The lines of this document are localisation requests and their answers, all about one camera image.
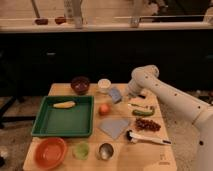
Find red-brown object on shelf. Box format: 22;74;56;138
55;17;66;25

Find green plastic tray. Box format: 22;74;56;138
31;96;94;137

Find yellow banana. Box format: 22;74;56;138
53;101;76;109

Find orange plastic bowl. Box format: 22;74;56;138
34;137;68;170

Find dark red bowl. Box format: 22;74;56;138
71;76;90;95

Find black eraser block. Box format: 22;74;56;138
137;95;146;99

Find red object on shelf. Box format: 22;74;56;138
35;18;48;25

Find grey-blue sponge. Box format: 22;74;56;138
108;87;122;103

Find metal cup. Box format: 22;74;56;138
99;143;114;160

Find green cucumber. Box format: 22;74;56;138
132;107;155;117

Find small green-handled utensil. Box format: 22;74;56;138
128;103;147;109

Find grey folded cloth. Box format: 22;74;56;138
99;118;130;140

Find orange tomato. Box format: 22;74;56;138
98;104;110;116

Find black white brush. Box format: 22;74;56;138
126;130;171;145

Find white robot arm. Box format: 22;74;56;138
125;65;213;171

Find green plastic cup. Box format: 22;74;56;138
73;142;89;160

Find white cup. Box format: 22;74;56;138
98;79;111;93

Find red grapes bunch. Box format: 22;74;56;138
135;118;161;132

